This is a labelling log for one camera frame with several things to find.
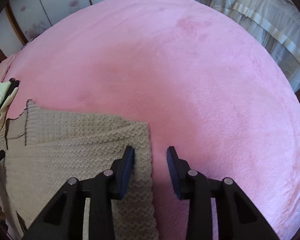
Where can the lace covered furniture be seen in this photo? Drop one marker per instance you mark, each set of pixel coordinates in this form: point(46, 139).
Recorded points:
point(275, 24)

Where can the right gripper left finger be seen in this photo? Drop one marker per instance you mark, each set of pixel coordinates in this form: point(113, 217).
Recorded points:
point(63, 215)

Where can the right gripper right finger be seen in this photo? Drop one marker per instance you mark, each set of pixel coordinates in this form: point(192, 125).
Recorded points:
point(237, 216)

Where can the pink fleece bed blanket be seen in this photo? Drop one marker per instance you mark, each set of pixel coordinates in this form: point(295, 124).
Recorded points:
point(201, 82)

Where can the beige knitted sweater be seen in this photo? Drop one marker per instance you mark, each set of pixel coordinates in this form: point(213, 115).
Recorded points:
point(44, 148)

